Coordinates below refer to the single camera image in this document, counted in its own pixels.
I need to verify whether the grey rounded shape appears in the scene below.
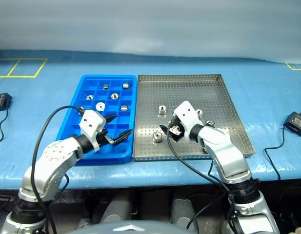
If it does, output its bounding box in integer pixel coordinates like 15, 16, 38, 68
170, 198, 199, 231
100, 197, 131, 224

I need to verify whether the black power adapter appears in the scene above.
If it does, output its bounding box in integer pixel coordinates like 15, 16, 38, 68
283, 111, 301, 137
0, 93, 13, 113

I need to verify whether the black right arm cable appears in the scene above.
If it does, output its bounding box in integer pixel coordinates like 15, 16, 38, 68
166, 131, 239, 234

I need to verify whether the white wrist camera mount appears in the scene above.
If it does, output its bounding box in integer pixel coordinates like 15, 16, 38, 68
173, 100, 204, 142
79, 109, 107, 153

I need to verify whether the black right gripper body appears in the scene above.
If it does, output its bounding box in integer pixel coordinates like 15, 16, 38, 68
167, 116, 188, 141

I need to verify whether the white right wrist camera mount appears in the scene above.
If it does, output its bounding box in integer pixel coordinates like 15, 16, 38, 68
173, 100, 204, 142

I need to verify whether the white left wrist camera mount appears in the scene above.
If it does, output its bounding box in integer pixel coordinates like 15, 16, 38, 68
79, 109, 107, 153

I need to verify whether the perforated metal tray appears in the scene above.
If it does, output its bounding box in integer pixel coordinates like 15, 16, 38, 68
132, 74, 256, 162

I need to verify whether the blue plastic table cover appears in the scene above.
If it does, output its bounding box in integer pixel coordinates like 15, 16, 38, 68
0, 50, 301, 191

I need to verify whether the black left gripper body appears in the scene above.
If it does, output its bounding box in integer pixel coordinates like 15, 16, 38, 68
95, 129, 114, 147

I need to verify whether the blue compartment tray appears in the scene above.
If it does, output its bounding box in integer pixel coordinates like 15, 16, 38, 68
56, 74, 138, 166

